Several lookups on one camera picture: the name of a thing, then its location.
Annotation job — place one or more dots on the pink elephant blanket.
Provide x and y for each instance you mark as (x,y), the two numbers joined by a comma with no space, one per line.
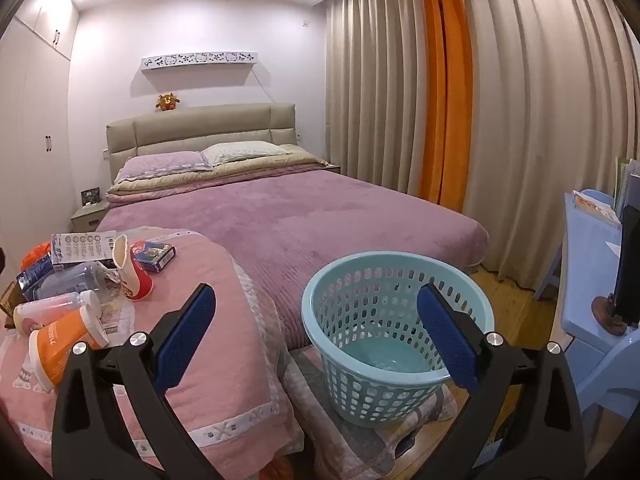
(225,360)

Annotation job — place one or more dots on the purple pillow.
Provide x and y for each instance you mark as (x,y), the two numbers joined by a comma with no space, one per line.
(160,165)

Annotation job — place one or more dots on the orange plush toy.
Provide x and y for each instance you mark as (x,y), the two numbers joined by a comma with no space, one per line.
(167,102)

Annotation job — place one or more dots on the orange printed booklet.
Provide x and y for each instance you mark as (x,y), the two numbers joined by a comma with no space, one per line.
(595,207)

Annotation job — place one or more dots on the orange curtain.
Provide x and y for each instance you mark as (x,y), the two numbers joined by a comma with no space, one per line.
(445,110)

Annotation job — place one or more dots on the dark monitor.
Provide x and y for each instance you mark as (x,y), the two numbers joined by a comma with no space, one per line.
(629,270)

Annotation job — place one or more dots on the white dotted pillow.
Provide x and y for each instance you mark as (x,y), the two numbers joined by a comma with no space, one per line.
(245,152)

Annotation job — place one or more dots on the beige nightstand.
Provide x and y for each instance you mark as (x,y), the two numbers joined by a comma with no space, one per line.
(87,217)

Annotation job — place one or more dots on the orange plastic bottle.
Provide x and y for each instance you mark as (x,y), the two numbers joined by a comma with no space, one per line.
(55,355)

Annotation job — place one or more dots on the red and white paper cup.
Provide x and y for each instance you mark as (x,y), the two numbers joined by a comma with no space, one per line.
(135,280)

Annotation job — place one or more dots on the light blue desk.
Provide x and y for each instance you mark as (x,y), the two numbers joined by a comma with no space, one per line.
(580,270)

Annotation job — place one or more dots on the white patterned wall shelf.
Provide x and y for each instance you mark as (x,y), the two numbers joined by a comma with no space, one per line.
(200,59)

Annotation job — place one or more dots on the orange plastic bag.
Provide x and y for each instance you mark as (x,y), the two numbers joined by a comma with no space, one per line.
(37,257)

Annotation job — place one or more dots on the beige folded quilt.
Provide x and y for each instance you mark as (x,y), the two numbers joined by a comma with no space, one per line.
(225,176)

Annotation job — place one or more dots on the pink plastic bottle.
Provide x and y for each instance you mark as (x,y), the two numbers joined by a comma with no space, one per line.
(50,312)

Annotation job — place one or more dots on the upright books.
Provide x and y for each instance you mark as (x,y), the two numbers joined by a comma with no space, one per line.
(627,185)

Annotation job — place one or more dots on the brown round stand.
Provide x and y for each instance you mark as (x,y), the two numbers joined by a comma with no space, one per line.
(606,315)

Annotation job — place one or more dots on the dark blue packet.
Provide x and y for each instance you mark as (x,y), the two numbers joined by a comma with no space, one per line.
(31,280)

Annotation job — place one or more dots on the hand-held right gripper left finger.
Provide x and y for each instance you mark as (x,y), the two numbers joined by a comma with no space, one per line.
(186,340)

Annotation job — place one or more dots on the clear plastic bottle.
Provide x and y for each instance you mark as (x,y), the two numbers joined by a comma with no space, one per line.
(75,282)

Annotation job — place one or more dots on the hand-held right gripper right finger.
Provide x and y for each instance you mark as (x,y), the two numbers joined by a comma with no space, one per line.
(447,340)

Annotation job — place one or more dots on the beige curtain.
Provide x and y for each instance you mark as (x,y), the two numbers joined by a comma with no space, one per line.
(550,135)
(375,85)

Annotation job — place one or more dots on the white printed box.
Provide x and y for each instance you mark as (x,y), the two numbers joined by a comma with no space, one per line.
(82,246)

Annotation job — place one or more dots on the small blue box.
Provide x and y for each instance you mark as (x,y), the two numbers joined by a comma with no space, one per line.
(154,256)

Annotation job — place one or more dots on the light blue plastic basket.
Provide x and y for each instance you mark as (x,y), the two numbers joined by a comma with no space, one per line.
(350,310)

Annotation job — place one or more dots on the beige padded headboard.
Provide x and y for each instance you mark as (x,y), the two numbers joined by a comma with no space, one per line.
(200,125)

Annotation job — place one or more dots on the light blue chair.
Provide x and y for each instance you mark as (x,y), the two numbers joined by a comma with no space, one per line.
(605,375)

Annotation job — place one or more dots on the dark photo frame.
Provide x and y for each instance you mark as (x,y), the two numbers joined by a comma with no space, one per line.
(90,196)

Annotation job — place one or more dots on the white wardrobe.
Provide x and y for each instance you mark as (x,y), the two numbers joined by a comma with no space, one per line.
(30,135)

